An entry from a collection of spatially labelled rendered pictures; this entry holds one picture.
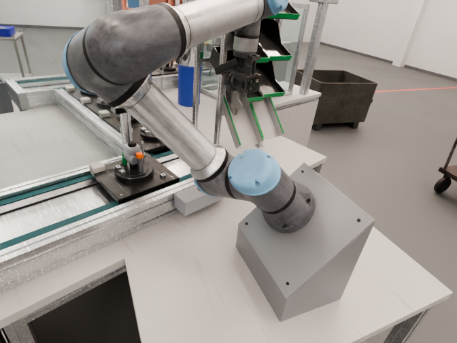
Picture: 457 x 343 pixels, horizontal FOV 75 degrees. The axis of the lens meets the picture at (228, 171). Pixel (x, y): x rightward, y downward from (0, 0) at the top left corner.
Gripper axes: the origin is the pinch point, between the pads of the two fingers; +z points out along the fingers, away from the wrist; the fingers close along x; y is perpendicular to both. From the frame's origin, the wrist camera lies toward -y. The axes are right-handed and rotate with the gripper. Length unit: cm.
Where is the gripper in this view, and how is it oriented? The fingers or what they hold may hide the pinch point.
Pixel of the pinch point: (234, 111)
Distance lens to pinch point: 107.4
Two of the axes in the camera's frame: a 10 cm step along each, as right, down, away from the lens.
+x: 7.3, -3.0, 6.1
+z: -0.9, 8.5, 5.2
